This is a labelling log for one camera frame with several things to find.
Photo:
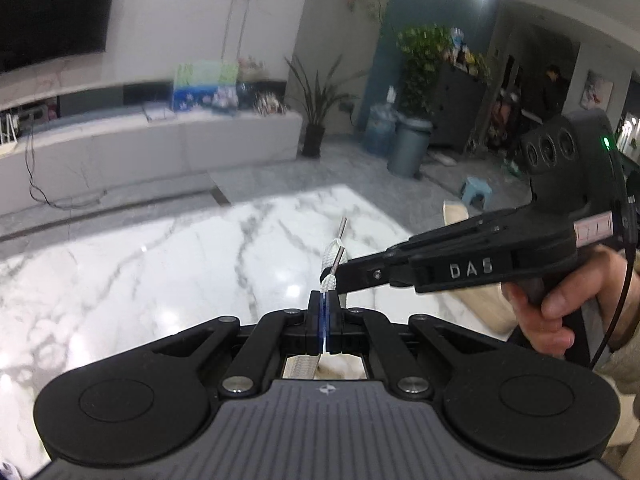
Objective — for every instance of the group of small figurines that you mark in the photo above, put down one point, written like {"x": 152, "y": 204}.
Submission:
{"x": 270, "y": 102}

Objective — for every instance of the wall picture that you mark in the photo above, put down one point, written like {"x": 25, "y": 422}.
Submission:
{"x": 597, "y": 90}

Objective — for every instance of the marble TV console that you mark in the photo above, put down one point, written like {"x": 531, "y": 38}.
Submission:
{"x": 150, "y": 145}

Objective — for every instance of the black television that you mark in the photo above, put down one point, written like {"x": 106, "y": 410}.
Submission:
{"x": 50, "y": 5}

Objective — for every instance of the grey trash bin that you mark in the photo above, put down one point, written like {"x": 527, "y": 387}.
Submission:
{"x": 410, "y": 145}

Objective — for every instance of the leafy cabinet plant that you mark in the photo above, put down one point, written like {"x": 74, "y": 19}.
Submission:
{"x": 425, "y": 70}

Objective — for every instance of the person's right forearm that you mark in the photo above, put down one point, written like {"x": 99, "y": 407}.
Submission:
{"x": 627, "y": 400}

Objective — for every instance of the white router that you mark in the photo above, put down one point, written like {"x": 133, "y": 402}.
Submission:
{"x": 6, "y": 132}

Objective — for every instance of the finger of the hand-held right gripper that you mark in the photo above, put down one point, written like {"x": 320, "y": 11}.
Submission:
{"x": 370, "y": 272}
{"x": 450, "y": 232}

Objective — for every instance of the lotus painting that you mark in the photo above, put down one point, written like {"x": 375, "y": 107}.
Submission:
{"x": 205, "y": 82}

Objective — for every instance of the black speaker bar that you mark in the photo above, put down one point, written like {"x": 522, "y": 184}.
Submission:
{"x": 145, "y": 93}

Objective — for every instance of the white slippers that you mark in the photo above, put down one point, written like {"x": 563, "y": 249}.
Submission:
{"x": 442, "y": 160}

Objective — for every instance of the cream platform shoe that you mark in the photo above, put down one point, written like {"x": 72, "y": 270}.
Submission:
{"x": 487, "y": 312}

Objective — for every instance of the potted plant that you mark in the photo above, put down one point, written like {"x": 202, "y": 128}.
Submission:
{"x": 314, "y": 135}

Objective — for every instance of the blue stool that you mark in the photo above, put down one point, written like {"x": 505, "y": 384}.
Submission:
{"x": 475, "y": 192}

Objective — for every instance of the person's right hand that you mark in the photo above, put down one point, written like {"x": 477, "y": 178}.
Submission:
{"x": 550, "y": 330}

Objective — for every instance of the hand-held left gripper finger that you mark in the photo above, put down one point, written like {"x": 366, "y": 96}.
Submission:
{"x": 319, "y": 315}
{"x": 331, "y": 315}

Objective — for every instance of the white shoelace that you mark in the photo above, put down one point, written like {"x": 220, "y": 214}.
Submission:
{"x": 331, "y": 260}

